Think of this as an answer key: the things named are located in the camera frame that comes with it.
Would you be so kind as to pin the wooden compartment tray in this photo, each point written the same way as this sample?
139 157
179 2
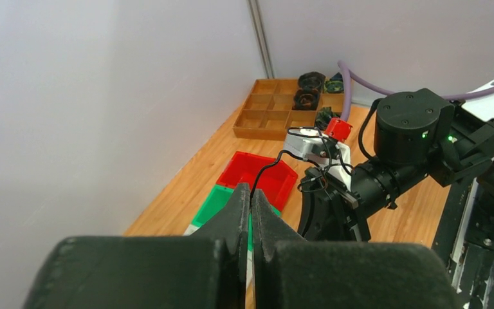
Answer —
268 110

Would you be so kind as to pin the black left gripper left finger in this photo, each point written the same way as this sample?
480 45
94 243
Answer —
206 269

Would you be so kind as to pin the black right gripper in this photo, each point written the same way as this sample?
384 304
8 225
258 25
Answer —
336 214

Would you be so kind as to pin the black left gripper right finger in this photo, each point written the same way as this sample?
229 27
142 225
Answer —
292 272

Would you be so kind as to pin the red plastic bin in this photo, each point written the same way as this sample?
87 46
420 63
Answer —
276 182

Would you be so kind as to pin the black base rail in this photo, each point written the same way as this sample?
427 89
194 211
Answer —
465 242

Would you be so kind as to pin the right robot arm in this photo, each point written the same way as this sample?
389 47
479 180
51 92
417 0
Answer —
417 134

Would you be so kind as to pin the white plastic bin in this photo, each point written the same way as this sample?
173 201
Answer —
249 264

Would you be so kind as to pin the rolled dark sock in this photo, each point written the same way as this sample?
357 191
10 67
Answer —
324 116
306 100
334 85
312 81

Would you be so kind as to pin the green plastic bin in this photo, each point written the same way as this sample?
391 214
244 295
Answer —
214 202

